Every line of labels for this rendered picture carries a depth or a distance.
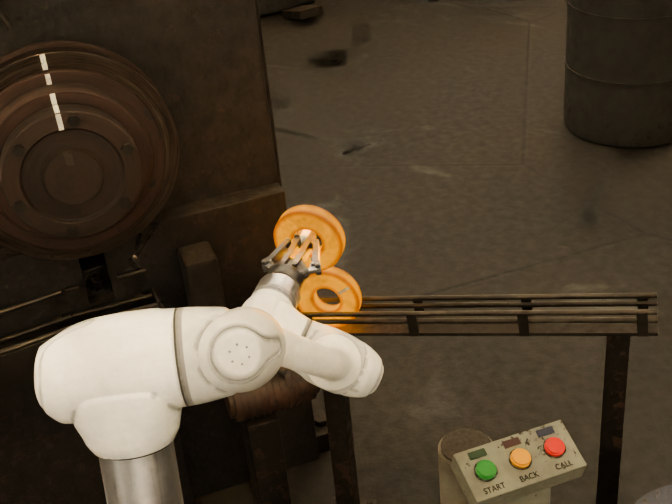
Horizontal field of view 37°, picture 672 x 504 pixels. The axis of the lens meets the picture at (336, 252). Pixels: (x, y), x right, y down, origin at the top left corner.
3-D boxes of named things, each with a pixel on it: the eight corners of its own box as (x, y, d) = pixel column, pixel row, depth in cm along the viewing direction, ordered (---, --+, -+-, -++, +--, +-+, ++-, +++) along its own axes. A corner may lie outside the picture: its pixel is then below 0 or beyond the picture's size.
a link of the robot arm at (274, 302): (239, 314, 198) (299, 342, 198) (211, 365, 186) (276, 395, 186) (255, 275, 191) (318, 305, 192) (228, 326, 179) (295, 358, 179)
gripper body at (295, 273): (263, 302, 203) (276, 275, 210) (303, 305, 200) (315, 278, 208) (257, 272, 198) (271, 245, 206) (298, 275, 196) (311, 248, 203)
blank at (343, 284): (327, 329, 240) (323, 338, 237) (285, 282, 236) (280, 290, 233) (376, 302, 232) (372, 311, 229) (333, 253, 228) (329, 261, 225)
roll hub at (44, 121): (18, 242, 212) (-18, 120, 197) (149, 211, 219) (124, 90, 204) (20, 255, 207) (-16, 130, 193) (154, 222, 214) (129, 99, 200)
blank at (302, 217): (269, 206, 217) (264, 214, 214) (336, 201, 211) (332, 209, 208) (288, 265, 224) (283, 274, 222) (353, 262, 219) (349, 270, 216)
